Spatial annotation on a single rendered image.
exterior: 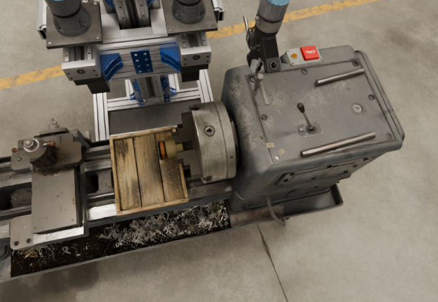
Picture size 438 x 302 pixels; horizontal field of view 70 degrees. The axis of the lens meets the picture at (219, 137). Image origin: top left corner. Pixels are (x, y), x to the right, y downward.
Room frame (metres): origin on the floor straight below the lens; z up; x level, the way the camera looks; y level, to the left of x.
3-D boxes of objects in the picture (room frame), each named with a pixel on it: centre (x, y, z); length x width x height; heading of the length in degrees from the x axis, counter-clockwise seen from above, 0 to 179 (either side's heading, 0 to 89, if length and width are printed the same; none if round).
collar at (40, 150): (0.30, 0.65, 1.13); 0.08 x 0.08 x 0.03
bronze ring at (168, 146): (0.41, 0.18, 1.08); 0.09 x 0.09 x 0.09; 22
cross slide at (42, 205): (0.24, 0.63, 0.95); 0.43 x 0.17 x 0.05; 22
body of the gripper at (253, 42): (0.68, -0.07, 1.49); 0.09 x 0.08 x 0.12; 22
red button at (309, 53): (0.85, -0.29, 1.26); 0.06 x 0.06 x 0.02; 22
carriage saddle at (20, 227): (0.21, 0.67, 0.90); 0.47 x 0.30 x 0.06; 22
